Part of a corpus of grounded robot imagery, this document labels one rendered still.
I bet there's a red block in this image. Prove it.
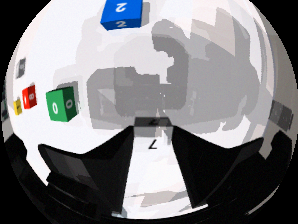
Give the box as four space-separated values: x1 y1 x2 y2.
23 84 37 108

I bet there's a blue block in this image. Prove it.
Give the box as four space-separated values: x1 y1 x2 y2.
100 0 144 31

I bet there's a green block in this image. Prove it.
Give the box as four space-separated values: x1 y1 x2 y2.
45 87 77 123

